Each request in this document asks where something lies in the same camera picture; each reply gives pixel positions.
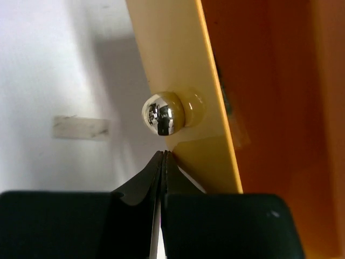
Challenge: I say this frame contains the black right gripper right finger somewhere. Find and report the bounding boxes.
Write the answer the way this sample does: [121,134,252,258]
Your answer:
[161,151,305,258]

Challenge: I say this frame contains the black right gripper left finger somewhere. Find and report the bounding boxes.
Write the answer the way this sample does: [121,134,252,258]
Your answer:
[1,151,163,258]

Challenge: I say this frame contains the white rectangular eraser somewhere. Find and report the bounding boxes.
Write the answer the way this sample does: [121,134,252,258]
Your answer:
[52,116,110,141]

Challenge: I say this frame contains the round cream drawer organizer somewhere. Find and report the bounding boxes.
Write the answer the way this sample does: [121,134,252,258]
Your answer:
[126,1,344,258]

